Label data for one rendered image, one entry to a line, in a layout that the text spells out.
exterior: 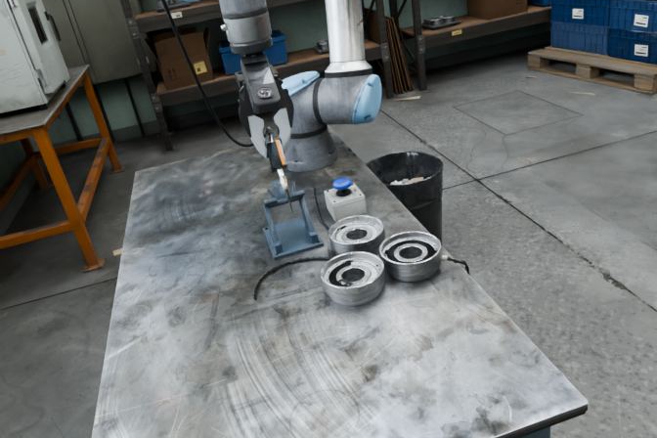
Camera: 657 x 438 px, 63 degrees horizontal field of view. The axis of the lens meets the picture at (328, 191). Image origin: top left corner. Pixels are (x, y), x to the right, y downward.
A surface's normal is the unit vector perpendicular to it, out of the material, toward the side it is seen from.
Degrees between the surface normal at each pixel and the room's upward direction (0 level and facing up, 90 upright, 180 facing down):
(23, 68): 90
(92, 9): 90
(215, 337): 0
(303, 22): 90
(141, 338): 0
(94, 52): 90
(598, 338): 0
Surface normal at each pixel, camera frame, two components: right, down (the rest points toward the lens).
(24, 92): 0.26, 0.37
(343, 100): -0.37, 0.27
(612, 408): -0.16, -0.89
